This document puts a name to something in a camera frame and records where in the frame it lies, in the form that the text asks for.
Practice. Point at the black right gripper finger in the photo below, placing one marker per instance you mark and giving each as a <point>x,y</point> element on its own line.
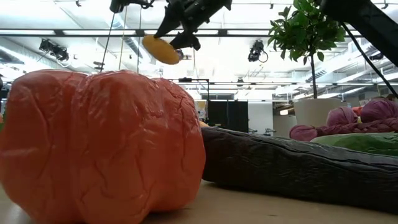
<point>164,25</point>
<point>186,40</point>

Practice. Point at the yellow-orange oval fruit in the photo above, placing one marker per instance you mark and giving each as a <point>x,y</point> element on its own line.
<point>160,49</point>

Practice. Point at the red-orange bell pepper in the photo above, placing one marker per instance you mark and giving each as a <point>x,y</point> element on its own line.
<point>93,140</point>

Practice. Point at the purple onion braid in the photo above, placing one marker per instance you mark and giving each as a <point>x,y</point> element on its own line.
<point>340,116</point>

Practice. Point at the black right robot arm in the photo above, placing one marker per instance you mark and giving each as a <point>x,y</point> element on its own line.
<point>373,21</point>

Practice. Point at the black lamp stand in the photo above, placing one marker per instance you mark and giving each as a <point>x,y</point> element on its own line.
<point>185,80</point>

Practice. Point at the black cabinet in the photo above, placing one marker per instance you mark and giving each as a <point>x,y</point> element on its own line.
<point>228,115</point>

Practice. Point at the small green potted tree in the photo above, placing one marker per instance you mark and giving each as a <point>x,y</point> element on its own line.
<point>306,31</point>

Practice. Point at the black ceiling track lights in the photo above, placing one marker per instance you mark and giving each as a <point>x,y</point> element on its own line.
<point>54,49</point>

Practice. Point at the white plant pot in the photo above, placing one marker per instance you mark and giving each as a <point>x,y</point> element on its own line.
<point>311,110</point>

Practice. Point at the black ceiling speaker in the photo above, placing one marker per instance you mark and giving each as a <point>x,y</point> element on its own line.
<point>376,56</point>

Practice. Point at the silver ventilation duct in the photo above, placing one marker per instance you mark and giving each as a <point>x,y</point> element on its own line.
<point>132,46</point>

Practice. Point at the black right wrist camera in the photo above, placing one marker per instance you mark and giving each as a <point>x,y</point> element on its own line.
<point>119,5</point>

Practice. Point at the colourful wall poster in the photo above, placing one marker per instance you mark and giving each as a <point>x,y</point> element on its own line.
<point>201,110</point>

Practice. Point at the black overhead frame bar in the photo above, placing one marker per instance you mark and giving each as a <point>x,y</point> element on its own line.
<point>59,32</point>

